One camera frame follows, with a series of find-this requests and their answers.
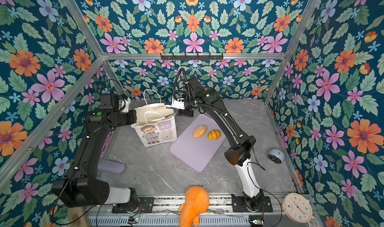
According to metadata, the lilac oval pad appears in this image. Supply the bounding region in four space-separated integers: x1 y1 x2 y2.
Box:
98 160 126 174

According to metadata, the black hook rail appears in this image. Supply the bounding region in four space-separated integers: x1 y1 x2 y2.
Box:
160 53 224 61

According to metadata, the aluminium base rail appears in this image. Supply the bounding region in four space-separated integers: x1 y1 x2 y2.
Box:
74 193 304 227

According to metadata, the striped round fake bread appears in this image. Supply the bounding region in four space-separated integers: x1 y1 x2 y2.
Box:
208 130 222 140

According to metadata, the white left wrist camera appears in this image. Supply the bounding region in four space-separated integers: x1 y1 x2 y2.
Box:
119 98 131 113

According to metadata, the brown stained sponge block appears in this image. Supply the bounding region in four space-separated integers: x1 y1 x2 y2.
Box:
67 207 90 227

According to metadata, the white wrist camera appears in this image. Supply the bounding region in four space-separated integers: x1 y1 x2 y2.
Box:
166 97 185 110
119 98 131 113

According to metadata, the orange plush whale toy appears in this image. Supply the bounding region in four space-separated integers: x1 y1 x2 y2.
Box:
178 186 210 227

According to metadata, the lilac plastic tray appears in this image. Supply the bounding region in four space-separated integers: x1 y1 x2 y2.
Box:
169 115 226 173

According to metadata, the sesame oval fake bread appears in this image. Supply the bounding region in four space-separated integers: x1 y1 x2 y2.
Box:
193 125 207 139

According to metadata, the white printed paper bag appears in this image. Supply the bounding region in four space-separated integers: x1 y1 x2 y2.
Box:
131 100 177 147

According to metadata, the white round wall clock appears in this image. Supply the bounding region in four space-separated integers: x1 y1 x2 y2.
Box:
282 193 313 224

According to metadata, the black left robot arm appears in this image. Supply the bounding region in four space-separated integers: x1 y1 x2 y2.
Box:
52 93 140 210

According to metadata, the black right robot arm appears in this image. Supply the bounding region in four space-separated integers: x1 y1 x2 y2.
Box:
172 67 265 212

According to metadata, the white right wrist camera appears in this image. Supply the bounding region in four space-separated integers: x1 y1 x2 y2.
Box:
166 97 185 110

